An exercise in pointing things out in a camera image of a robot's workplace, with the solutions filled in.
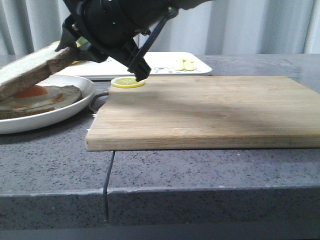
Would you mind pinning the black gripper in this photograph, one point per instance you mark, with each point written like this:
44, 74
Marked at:
110, 24

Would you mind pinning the wooden cutting board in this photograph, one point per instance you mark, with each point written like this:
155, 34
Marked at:
208, 112

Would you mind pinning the grey curtain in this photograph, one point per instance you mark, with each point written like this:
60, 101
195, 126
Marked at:
219, 27

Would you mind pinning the fried egg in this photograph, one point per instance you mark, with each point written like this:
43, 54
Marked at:
37, 96

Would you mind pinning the white rectangular tray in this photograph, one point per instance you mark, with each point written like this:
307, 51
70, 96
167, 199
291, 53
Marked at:
161, 63

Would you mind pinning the yellow lemon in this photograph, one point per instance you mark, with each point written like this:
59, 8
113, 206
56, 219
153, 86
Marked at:
77, 45

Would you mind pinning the lemon slice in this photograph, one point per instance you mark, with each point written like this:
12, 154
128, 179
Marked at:
126, 82

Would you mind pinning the white round plate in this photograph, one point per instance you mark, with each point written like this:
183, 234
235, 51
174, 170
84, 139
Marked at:
37, 121

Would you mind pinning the bottom toast slice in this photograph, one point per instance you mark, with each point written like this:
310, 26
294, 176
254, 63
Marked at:
71, 95

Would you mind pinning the white bread slice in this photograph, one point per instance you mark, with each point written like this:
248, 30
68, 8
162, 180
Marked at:
29, 70

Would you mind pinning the metal cutting board handle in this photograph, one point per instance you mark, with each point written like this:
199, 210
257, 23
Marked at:
97, 101

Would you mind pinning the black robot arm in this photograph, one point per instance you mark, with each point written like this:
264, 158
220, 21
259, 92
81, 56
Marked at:
144, 43

